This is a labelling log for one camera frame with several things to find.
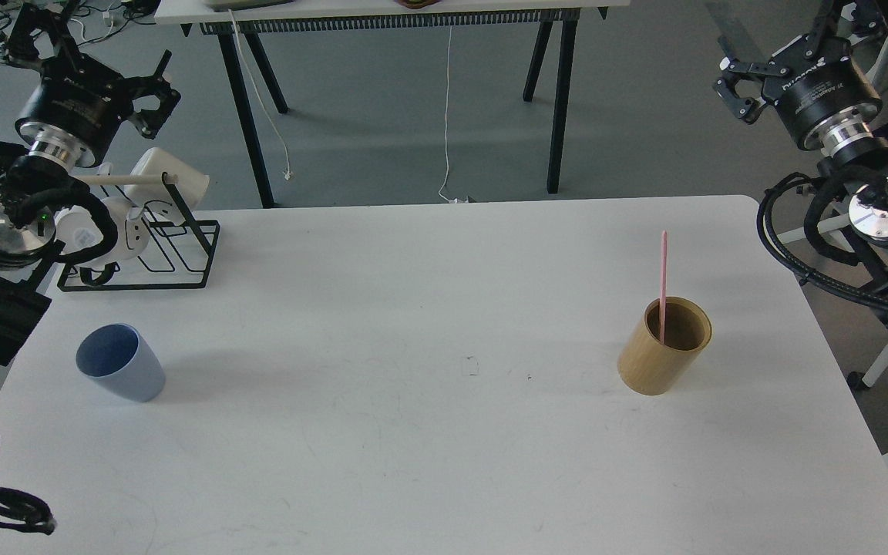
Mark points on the pink chopstick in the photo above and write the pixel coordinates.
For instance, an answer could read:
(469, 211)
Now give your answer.
(663, 293)

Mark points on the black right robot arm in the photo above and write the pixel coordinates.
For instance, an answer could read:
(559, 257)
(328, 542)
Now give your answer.
(775, 245)

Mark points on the light blue plastic cup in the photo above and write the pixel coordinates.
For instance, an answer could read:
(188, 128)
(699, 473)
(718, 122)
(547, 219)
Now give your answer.
(118, 358)

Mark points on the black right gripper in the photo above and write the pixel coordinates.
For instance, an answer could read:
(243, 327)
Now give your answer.
(822, 99)

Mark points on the white background table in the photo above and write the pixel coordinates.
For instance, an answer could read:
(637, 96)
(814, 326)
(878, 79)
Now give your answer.
(245, 21)

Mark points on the white mug on rack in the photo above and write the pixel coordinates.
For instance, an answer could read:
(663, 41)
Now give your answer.
(191, 184)

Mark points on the tan bamboo cylinder holder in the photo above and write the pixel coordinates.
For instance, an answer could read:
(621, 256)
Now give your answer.
(668, 338)

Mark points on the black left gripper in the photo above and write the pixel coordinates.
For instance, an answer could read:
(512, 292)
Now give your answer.
(82, 103)

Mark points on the black wire mug rack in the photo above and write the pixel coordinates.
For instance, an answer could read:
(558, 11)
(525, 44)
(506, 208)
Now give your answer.
(161, 246)

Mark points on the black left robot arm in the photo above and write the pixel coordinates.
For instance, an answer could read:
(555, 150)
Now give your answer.
(46, 215)

